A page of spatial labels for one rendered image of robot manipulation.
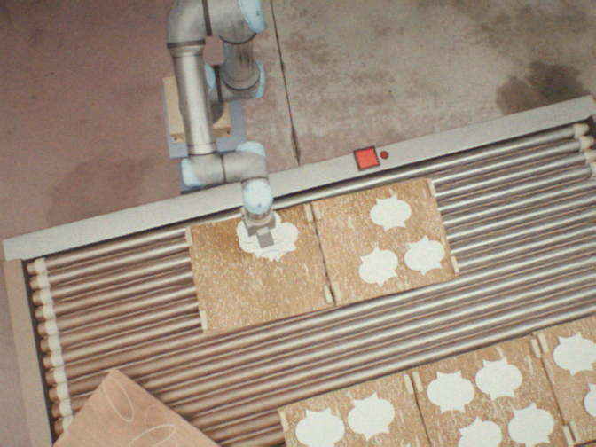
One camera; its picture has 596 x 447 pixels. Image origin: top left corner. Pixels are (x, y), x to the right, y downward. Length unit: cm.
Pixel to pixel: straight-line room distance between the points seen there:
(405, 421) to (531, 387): 41
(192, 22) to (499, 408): 142
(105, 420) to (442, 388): 99
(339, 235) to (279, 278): 24
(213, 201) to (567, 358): 123
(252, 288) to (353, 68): 169
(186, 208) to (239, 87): 44
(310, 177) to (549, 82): 184
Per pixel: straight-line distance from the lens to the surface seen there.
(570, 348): 216
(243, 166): 162
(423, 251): 205
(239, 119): 223
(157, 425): 187
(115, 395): 189
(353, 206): 206
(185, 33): 158
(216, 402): 197
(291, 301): 197
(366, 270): 200
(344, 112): 323
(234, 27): 159
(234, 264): 199
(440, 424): 202
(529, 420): 210
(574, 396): 217
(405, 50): 346
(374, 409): 196
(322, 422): 195
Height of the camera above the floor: 288
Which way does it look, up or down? 74 degrees down
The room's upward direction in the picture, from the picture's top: 11 degrees clockwise
